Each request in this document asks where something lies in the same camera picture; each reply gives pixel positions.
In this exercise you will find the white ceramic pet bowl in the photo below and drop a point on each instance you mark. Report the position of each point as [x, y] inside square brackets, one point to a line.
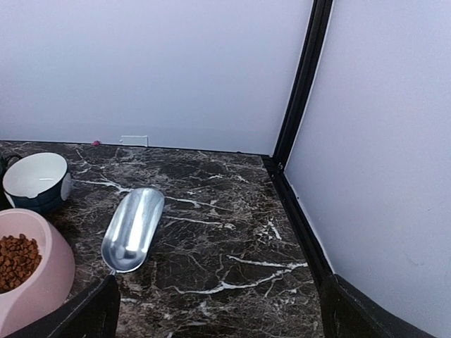
[40, 182]

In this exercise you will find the metal food scoop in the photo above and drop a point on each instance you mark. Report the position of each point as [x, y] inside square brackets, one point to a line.
[129, 236]

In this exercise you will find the dark green mug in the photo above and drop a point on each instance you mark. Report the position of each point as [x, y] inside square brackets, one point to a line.
[5, 162]

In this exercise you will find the pink double pet bowl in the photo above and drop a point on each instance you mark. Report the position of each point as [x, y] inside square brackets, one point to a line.
[37, 269]

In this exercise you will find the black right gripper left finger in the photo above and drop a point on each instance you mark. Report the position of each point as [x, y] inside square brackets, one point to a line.
[92, 313]

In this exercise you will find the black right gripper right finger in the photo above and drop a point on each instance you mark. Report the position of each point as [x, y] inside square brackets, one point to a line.
[347, 312]

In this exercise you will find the brown kibble in bowl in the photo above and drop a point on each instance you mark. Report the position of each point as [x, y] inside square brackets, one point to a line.
[20, 257]

